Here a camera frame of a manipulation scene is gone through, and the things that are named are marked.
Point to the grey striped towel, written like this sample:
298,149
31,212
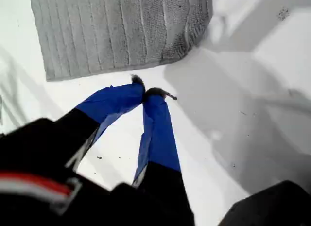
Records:
109,29

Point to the small black debris scrap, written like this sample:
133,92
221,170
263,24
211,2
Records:
173,97

